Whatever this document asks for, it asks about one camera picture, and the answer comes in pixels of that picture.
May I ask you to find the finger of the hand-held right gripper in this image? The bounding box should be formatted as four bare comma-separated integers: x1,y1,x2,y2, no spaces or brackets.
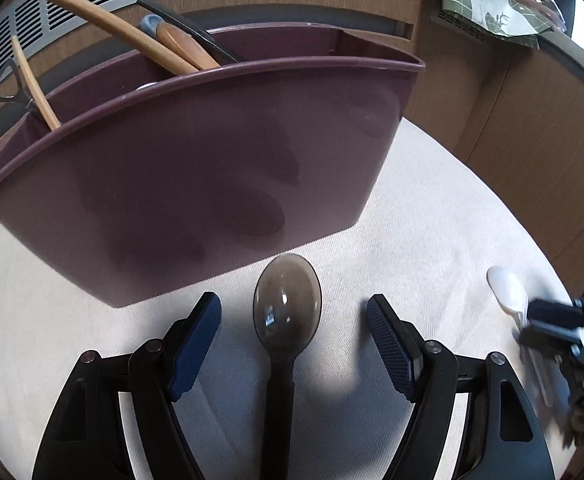
527,285,584,332
518,324,584,360

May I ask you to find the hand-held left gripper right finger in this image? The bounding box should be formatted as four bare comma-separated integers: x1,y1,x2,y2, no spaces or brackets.
367,293,557,480

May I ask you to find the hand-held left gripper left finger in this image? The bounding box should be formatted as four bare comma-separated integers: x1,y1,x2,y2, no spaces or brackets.
32,291,223,480

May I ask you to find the white plastic spoon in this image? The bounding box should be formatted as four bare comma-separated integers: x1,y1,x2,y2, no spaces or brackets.
486,266,556,409

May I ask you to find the dark translucent spoon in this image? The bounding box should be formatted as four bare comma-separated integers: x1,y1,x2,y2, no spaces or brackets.
252,253,323,480

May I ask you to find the purple plastic container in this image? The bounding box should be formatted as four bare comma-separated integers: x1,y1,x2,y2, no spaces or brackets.
0,25,427,310

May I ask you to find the small vent grille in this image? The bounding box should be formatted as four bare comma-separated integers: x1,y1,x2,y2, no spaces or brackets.
431,7,489,44

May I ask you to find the thin wooden handle utensil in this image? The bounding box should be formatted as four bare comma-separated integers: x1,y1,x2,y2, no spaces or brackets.
10,36,63,132

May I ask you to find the black utensil handle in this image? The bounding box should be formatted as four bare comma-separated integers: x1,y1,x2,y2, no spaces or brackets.
136,0,246,65

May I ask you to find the long wooden utensil handle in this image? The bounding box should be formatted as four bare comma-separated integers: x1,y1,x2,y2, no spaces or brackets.
32,0,201,76

